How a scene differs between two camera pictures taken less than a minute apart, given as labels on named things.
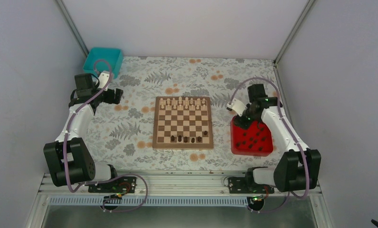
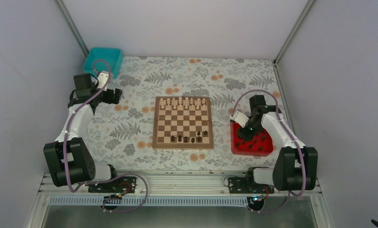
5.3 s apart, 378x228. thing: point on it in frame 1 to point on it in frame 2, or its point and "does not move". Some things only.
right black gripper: (241, 124) to (246, 136)
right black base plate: (246, 185) does not move
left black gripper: (110, 99) does not move
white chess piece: (183, 103) does not move
